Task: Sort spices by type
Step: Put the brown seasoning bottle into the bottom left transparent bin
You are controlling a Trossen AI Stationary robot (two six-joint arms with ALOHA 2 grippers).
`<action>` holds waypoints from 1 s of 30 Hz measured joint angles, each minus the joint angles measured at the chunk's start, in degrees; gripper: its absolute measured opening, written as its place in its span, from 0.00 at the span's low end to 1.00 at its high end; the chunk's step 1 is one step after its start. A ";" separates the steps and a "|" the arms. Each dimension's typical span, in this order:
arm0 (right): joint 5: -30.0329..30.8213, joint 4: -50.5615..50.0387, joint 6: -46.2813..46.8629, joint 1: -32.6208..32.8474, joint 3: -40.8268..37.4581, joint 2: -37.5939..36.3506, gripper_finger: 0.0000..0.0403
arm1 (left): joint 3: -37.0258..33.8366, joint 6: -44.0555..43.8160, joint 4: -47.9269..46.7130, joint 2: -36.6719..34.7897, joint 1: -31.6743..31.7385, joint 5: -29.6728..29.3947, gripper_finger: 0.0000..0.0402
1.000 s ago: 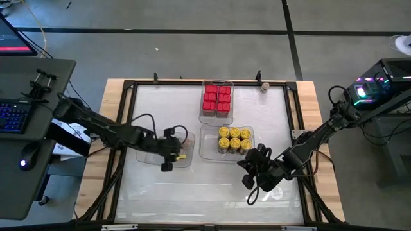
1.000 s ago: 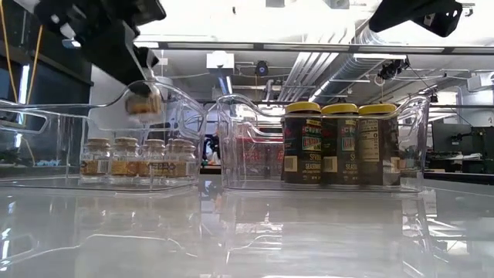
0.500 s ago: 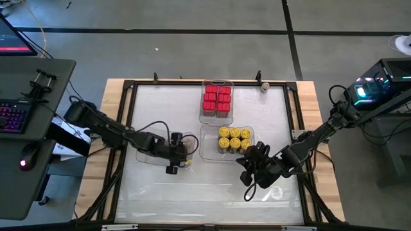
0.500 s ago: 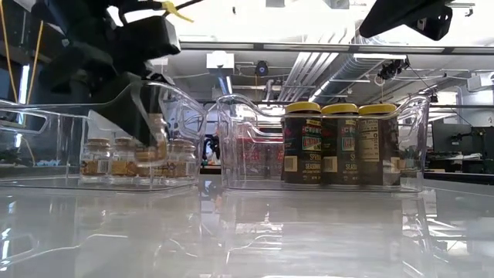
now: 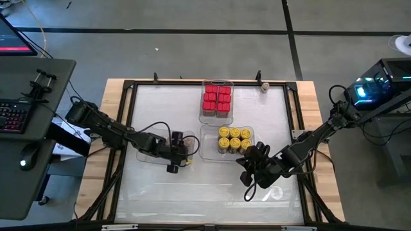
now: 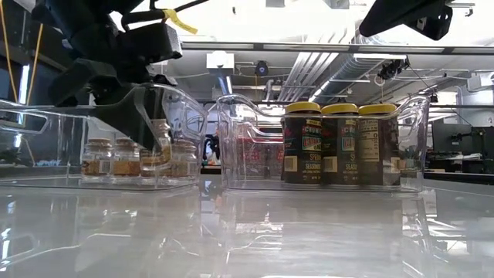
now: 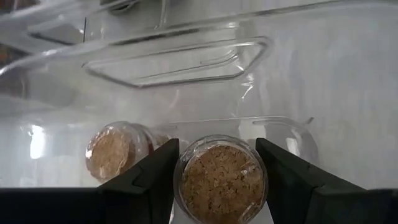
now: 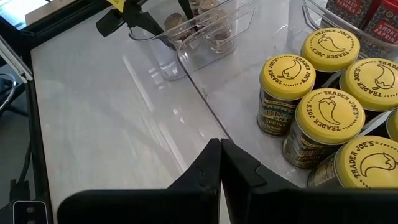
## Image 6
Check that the black background monitor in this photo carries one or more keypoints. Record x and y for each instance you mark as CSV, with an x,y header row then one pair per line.
x,y
453,137

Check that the white ceiling box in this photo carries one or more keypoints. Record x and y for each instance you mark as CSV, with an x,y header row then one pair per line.
x,y
220,61

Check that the red block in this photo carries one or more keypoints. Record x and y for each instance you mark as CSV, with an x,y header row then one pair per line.
x,y
251,154

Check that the black round device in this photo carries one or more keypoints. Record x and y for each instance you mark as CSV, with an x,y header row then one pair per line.
x,y
261,68

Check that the black ceiling mount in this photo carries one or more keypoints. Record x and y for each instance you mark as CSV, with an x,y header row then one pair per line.
x,y
391,69

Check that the horizontal metal frame bar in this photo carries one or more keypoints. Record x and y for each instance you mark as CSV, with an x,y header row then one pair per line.
x,y
308,47

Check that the silver ceiling duct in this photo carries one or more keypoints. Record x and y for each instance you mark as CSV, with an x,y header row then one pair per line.
x,y
308,73

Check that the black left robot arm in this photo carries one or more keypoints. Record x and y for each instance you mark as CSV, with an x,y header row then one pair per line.
x,y
77,27

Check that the clear plastic bin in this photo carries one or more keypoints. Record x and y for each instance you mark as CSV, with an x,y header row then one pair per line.
x,y
46,181
254,133
415,146

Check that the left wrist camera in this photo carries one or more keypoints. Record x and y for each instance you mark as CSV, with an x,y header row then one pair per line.
x,y
154,44

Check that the yellow-lidded dark spice jar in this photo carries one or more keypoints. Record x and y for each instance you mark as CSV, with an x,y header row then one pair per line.
x,y
303,150
339,150
378,150

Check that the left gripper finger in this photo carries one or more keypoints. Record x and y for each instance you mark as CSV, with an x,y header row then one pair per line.
x,y
127,116

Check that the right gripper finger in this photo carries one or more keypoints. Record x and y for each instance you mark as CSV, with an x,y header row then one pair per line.
x,y
393,15

